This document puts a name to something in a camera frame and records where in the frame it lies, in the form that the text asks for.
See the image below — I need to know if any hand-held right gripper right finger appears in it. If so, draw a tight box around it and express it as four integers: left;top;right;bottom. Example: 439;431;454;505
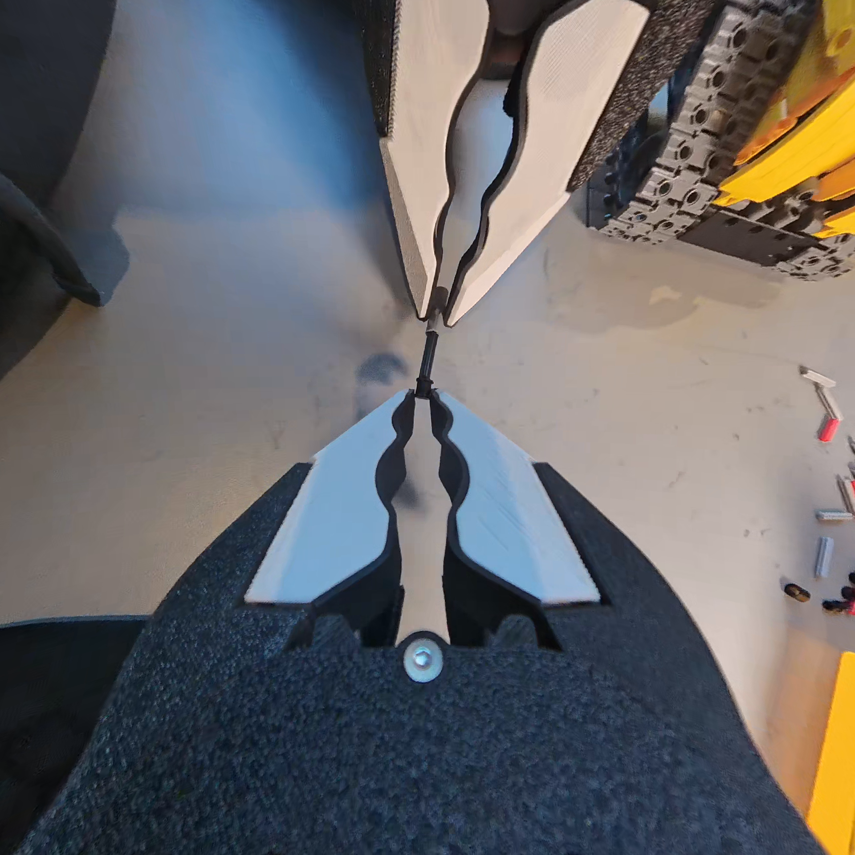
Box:
427;389;602;650

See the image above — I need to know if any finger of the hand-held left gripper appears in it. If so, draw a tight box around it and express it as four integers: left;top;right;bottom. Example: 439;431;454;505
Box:
379;0;492;322
443;0;654;328

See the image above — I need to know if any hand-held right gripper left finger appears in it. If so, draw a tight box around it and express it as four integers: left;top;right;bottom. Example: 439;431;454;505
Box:
244;389;418;652

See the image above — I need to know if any grey toy track belt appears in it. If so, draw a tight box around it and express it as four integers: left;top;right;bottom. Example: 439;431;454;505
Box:
598;0;822;244
778;230;855;281

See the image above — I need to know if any small black axle pin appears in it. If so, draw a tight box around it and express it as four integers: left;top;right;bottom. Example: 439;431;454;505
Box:
414;330;438;400

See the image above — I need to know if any yellow plastic storage bin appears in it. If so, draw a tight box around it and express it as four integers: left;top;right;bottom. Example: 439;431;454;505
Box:
805;651;855;855

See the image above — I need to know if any grey desk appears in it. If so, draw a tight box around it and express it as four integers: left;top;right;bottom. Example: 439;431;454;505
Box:
0;0;855;822

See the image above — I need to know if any black quilted pad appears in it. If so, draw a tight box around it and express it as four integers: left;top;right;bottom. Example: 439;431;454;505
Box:
0;615;151;849

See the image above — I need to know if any pile of small building pieces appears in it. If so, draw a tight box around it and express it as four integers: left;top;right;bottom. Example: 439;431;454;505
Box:
782;364;855;615

